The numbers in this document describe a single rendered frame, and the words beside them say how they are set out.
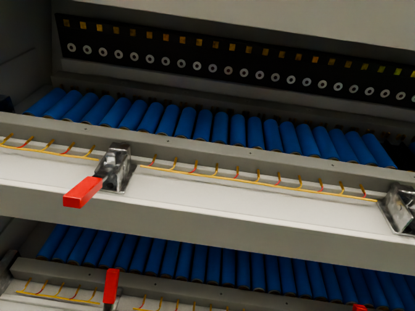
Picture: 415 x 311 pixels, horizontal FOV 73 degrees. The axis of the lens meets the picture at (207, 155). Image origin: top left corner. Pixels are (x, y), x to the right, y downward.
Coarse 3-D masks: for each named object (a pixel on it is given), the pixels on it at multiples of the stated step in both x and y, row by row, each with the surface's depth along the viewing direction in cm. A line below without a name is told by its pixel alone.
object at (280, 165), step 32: (0, 128) 28; (32, 128) 27; (64, 128) 27; (96, 128) 28; (96, 160) 27; (192, 160) 28; (224, 160) 27; (256, 160) 27; (288, 160) 27; (320, 160) 28; (320, 192) 27; (384, 192) 28
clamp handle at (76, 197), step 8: (112, 160) 24; (104, 168) 23; (112, 168) 24; (88, 176) 21; (96, 176) 22; (104, 176) 22; (80, 184) 20; (88, 184) 20; (96, 184) 20; (72, 192) 18; (80, 192) 18; (88, 192) 19; (96, 192) 20; (64, 200) 18; (72, 200) 18; (80, 200) 18; (88, 200) 19; (80, 208) 18
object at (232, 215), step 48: (0, 96) 30; (288, 96) 37; (0, 192) 25; (48, 192) 24; (144, 192) 25; (192, 192) 26; (240, 192) 27; (288, 192) 27; (192, 240) 26; (240, 240) 26; (288, 240) 25; (336, 240) 25; (384, 240) 24
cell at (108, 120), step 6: (120, 102) 33; (126, 102) 34; (114, 108) 32; (120, 108) 33; (126, 108) 33; (108, 114) 31; (114, 114) 31; (120, 114) 32; (102, 120) 30; (108, 120) 30; (114, 120) 31; (120, 120) 32; (114, 126) 30
